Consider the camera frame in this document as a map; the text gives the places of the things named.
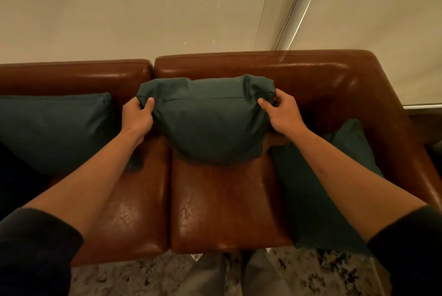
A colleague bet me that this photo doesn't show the person's right hand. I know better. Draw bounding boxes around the person's right hand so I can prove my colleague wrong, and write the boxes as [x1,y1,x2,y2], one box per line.
[257,88,308,140]

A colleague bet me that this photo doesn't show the person's left hand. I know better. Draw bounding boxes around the person's left hand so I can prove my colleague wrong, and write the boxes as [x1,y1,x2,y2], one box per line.
[121,97,155,143]

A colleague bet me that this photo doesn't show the teal throw pillow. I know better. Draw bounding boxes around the teal throw pillow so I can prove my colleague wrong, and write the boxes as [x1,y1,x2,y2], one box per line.
[270,118,384,255]
[0,92,118,177]
[136,74,277,166]

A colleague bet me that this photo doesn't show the person's right forearm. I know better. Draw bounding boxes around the person's right forearm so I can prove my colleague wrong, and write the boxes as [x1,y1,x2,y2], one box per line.
[288,126,427,242]

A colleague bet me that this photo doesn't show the person's left forearm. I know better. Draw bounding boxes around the person's left forearm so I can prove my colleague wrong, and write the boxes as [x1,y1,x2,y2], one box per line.
[22,128,145,237]

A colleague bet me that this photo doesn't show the beige roller blind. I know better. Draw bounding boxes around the beige roller blind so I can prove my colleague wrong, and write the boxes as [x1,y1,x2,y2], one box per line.
[288,0,442,106]
[0,0,277,65]

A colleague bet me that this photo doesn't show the brown leather sofa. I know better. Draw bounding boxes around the brown leather sofa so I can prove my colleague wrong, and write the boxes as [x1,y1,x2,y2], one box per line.
[0,49,442,267]

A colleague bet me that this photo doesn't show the patterned grey rug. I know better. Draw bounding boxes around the patterned grey rug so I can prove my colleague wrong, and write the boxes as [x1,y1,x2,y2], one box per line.
[69,246,384,296]

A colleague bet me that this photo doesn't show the person's grey trousers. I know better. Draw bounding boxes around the person's grey trousers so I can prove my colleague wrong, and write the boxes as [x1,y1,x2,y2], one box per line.
[180,250,292,296]

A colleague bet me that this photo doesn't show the beaded blind pull chain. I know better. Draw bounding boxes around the beaded blind pull chain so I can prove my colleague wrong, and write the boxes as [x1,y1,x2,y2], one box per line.
[271,0,315,51]

